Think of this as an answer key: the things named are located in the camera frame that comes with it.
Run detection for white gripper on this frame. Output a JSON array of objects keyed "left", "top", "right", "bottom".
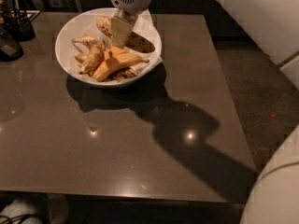
[{"left": 110, "top": 0, "right": 151, "bottom": 49}]

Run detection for long spotted banana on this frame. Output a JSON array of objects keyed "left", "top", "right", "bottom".
[{"left": 96, "top": 16, "right": 155, "bottom": 53}]

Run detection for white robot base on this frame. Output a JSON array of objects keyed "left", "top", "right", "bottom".
[{"left": 0, "top": 191, "right": 69, "bottom": 224}]

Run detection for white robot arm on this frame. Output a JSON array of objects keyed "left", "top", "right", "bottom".
[{"left": 187, "top": 0, "right": 299, "bottom": 180}]

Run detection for smooth orange-yellow banana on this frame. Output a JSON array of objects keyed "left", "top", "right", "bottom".
[{"left": 92, "top": 47, "right": 150, "bottom": 82}]

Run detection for spotted banana left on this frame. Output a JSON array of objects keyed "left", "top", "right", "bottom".
[{"left": 80, "top": 44, "right": 105, "bottom": 74}]

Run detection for small curved banana top left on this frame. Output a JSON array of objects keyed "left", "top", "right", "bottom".
[{"left": 71, "top": 35, "right": 103, "bottom": 52}]

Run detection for white ceramic bowl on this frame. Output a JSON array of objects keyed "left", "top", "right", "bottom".
[{"left": 55, "top": 7, "right": 162, "bottom": 89}]

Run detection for dark spotted banana bottom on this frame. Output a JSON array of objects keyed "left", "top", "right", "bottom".
[{"left": 108, "top": 68, "right": 137, "bottom": 82}]

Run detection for small banana piece left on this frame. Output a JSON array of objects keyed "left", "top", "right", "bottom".
[{"left": 75, "top": 53, "right": 88, "bottom": 63}]

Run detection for dark container left edge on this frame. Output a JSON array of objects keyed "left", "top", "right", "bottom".
[{"left": 0, "top": 23, "right": 23, "bottom": 62}]

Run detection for black wire basket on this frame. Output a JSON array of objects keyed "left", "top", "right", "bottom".
[{"left": 3, "top": 0, "right": 36, "bottom": 42}]

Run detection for black cables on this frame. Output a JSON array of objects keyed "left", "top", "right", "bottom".
[{"left": 0, "top": 213, "right": 48, "bottom": 224}]

